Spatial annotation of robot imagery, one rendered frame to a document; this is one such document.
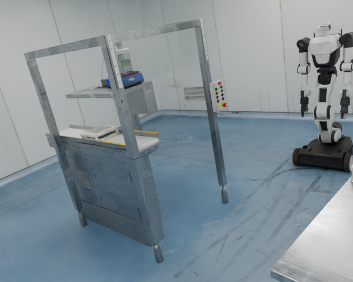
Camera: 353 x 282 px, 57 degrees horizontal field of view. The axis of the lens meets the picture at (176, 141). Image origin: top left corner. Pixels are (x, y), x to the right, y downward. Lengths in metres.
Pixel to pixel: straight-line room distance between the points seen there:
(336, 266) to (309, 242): 0.14
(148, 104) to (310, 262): 1.61
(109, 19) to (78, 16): 0.67
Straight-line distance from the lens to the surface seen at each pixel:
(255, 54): 5.66
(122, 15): 6.83
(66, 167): 3.27
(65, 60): 5.95
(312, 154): 3.78
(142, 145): 2.43
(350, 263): 1.26
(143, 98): 2.41
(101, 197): 3.15
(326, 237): 1.36
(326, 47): 3.63
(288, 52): 5.43
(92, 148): 2.80
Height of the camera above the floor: 1.70
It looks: 19 degrees down
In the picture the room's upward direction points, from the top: 11 degrees counter-clockwise
